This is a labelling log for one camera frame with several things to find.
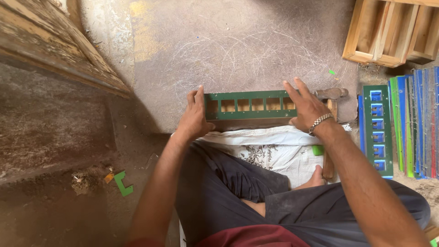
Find person's right hand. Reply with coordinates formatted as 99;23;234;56
283;78;335;134

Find person's left hand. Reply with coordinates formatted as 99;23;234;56
177;85;216;138

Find green panel with square cutouts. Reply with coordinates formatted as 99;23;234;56
204;90;298;121

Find pile of small metal nails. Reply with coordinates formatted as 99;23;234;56
239;144;280;171

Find person's dark blue trousers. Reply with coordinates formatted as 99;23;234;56
174;141;431;247

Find white woven sack cloth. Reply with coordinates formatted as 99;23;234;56
196;124;353;190

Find green angular scrap piece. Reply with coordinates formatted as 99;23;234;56
113;170;134;197

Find person's bare foot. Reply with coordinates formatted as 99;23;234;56
292;164;328;191

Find person's maroon shirt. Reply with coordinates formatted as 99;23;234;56
126;224;311;247

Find weathered wooden door plank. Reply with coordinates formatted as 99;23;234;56
0;0;133;99

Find blue panel sheet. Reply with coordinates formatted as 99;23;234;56
358;95;393;180

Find green cutout panel over blue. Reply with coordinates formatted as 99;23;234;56
362;85;394;178

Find stack of light wooden boxes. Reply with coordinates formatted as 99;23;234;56
342;0;439;68

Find stack of coloured panels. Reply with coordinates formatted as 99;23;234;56
388;66;439;180

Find light wooden block piece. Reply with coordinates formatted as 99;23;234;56
423;224;439;241

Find silver metal wrist bracelet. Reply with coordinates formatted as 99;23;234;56
308;113;334;137

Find hammer with wooden handle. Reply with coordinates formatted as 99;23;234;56
314;88;349;181

